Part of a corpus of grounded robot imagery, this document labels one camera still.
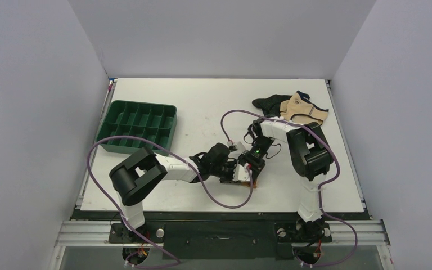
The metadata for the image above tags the beige underwear with dark trim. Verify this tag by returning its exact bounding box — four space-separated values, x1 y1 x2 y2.
280 91 329 125

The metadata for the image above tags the green compartment tray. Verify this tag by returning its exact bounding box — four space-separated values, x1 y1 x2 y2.
95 100 177 150

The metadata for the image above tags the brown underwear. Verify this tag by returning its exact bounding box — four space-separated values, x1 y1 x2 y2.
238 181 257 188

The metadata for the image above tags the black patterned underwear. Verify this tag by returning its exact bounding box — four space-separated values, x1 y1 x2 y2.
251 94 291 117

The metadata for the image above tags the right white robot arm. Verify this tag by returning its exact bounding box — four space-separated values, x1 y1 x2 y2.
233 118 334 240

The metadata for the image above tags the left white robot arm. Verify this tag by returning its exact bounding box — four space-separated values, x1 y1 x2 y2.
109 143 236 242

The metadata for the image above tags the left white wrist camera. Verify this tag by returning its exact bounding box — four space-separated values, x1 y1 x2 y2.
233 164 251 183

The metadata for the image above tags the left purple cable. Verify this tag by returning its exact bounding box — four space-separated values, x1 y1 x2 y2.
85 135 255 269

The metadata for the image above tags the purple cable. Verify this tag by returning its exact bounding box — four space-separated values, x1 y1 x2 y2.
85 135 255 269
220 109 359 268

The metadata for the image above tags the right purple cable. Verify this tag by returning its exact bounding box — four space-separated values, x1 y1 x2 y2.
220 109 359 268

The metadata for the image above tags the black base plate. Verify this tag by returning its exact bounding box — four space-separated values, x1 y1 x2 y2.
87 211 367 260

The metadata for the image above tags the aluminium frame rail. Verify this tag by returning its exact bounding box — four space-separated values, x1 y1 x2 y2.
55 219 165 248

